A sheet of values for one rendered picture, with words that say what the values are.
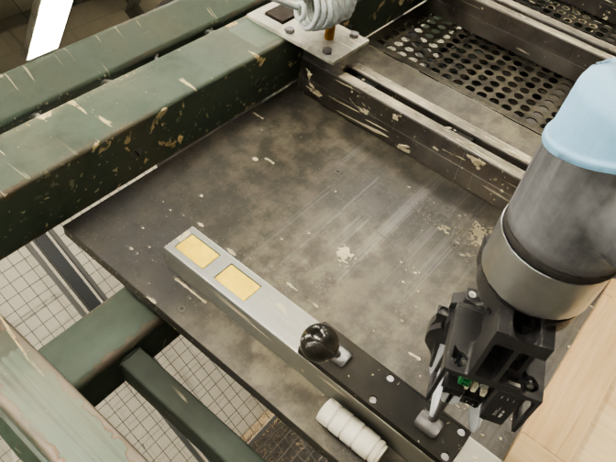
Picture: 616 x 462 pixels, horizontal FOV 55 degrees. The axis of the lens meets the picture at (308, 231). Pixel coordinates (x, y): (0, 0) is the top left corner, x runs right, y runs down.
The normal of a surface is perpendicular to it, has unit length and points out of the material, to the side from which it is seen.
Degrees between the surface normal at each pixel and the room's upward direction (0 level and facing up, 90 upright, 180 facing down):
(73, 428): 58
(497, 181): 90
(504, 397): 107
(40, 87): 90
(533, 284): 91
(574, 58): 90
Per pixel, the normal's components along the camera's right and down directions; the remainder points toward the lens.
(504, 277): -0.89, 0.28
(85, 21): 0.51, -0.28
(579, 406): 0.11, -0.65
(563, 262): -0.44, 0.64
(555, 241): -0.62, 0.54
